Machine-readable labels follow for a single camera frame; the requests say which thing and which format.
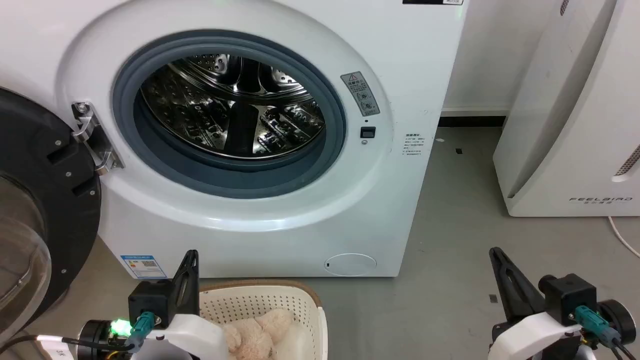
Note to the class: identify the black round washer door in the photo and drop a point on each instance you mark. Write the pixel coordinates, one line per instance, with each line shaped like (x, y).
(55, 200)

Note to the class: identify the round white filter cover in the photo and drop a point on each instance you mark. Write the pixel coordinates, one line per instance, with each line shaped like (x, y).
(350, 264)

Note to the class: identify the blue energy label sticker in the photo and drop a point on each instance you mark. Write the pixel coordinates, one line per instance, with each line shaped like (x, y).
(144, 266)

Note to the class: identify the stainless steel washing machine drum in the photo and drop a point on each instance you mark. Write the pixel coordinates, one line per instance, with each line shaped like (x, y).
(200, 110)

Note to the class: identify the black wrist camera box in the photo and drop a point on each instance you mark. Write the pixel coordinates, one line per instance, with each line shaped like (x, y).
(150, 300)
(567, 297)

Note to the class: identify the grey rubber door gasket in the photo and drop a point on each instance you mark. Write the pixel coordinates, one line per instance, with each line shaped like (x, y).
(225, 183)

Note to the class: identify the white perforated laundry basket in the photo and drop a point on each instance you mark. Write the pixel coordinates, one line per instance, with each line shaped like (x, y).
(260, 300)

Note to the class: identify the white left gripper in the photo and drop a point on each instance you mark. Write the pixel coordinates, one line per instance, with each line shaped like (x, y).
(192, 335)

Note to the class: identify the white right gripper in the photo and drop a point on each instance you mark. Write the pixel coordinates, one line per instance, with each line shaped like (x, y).
(532, 337)

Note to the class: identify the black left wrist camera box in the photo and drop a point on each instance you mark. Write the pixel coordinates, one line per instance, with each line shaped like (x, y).
(150, 300)

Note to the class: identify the beige plush toy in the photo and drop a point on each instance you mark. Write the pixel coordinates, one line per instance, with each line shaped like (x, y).
(255, 335)

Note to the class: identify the black door latch socket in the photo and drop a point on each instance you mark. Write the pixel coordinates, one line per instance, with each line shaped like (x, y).
(368, 132)

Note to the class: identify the white air purifier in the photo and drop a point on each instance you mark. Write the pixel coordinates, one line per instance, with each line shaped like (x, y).
(565, 150)

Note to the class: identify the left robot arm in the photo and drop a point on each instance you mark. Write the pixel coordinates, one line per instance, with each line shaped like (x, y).
(97, 337)

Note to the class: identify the white front-load washing machine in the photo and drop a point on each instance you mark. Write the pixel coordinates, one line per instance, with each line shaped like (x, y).
(405, 70)

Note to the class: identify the metal washing machine door hinge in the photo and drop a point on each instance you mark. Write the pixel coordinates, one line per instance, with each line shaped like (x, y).
(92, 137)

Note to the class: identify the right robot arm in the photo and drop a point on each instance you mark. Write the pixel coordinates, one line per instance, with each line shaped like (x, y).
(617, 317)

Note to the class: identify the grey warning sticker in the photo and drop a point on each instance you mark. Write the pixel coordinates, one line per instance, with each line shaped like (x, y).
(361, 94)

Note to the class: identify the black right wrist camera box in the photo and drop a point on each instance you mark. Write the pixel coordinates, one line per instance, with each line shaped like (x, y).
(567, 297)

